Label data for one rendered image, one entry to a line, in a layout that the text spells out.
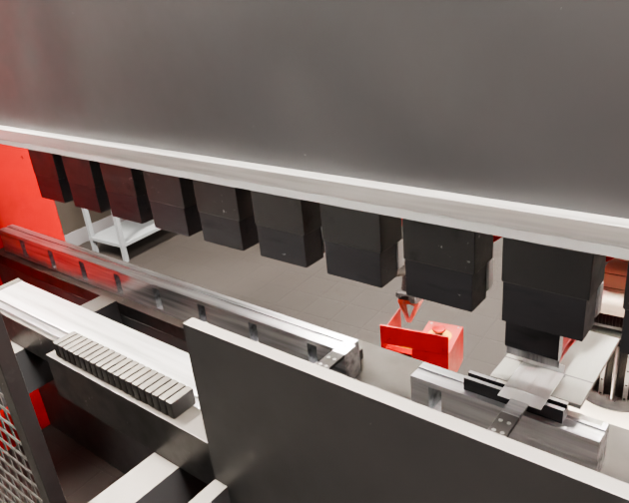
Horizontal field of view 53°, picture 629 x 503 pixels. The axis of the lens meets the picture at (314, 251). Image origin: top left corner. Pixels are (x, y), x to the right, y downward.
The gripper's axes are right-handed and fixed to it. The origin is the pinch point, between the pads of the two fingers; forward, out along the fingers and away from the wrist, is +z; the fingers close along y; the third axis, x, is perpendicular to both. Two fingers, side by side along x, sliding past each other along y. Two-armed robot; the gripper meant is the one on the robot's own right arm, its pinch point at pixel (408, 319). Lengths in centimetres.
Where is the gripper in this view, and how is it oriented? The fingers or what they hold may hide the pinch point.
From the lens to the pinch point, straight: 190.8
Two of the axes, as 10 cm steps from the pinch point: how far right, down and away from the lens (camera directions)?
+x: 8.9, 1.3, -4.4
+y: -4.6, 1.6, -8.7
